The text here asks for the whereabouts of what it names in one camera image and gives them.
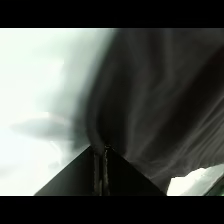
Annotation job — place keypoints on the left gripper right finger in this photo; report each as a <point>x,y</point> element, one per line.
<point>130,180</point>

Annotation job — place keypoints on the black garment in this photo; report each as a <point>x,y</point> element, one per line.
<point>156,100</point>

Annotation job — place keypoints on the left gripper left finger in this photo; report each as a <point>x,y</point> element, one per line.
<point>76,178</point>

